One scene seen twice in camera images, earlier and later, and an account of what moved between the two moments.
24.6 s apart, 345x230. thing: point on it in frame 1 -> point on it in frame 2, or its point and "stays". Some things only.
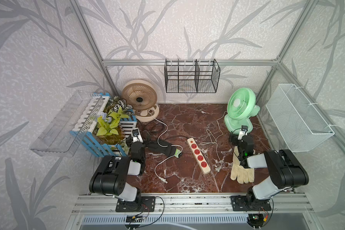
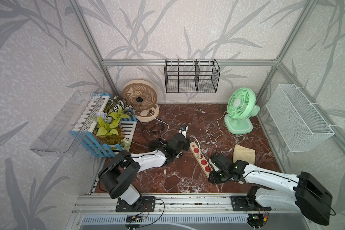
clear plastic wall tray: [62, 137] stays
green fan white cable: [218, 169] stays
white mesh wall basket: [302, 127] stays
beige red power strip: [199, 156] stays
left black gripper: [128, 142] -> [187, 144]
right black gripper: [235, 136] -> [212, 178]
